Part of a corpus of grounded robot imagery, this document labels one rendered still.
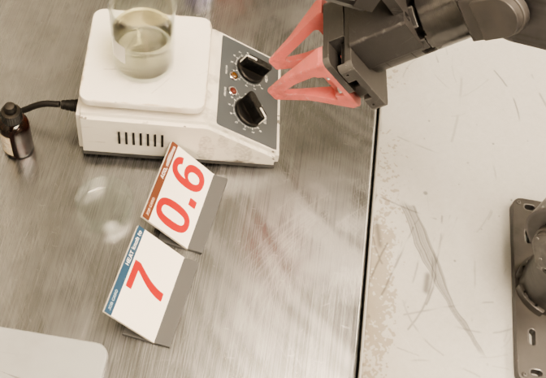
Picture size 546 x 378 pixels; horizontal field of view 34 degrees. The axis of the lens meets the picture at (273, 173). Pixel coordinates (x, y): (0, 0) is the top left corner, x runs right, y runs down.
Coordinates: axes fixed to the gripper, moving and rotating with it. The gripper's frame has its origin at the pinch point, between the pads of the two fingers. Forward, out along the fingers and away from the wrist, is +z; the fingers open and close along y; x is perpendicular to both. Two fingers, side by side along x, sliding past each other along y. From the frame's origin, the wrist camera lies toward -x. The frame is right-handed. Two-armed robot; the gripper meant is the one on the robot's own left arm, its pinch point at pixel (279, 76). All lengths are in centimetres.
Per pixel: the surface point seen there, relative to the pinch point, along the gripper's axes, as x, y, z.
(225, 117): 2.9, -0.4, 8.2
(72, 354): -0.7, 22.9, 20.2
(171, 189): 2.3, 6.5, 13.7
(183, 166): 3.1, 3.5, 13.1
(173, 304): 5.0, 17.3, 14.3
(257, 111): 4.9, -1.4, 5.8
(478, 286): 23.9, 12.8, -7.9
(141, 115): -2.8, 0.8, 13.8
